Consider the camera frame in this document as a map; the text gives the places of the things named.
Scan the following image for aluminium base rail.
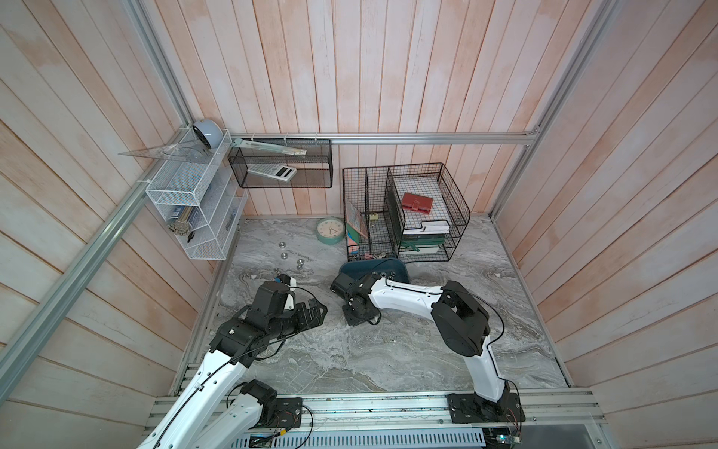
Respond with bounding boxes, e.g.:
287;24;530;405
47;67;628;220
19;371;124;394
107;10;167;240
142;386;607;449

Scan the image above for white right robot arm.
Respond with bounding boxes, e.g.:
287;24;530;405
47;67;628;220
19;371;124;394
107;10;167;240
331;272;525;427

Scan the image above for teal plastic storage box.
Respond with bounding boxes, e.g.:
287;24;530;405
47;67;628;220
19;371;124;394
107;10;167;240
338;258;411;284

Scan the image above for white wire mesh shelf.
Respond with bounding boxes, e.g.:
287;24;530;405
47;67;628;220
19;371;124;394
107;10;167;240
146;128;247;261

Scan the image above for clear triangle ruler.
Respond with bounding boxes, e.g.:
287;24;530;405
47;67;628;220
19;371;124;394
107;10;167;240
121;140;214;164

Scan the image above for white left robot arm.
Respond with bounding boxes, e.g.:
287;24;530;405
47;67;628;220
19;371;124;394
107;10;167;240
139;297;327;448

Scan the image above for green round clock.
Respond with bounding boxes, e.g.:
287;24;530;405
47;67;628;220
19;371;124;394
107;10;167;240
315;217;346;245

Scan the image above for black wire wall basket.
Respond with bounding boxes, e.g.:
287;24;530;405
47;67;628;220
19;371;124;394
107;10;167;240
228;138;334;189

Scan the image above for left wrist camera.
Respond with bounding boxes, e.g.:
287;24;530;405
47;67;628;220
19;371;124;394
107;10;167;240
245;281;295;334

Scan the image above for colourful paper folders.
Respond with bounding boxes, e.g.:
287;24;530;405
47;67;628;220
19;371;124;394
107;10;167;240
345;201;368;254

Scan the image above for black wire desk organizer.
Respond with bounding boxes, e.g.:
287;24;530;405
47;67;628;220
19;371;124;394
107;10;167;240
342;163;470;264

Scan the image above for white calculator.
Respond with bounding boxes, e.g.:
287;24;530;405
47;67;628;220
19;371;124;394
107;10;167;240
248;164;297;183

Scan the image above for grey round speaker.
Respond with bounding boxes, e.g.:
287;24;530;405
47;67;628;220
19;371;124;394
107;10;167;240
193;119;224;151

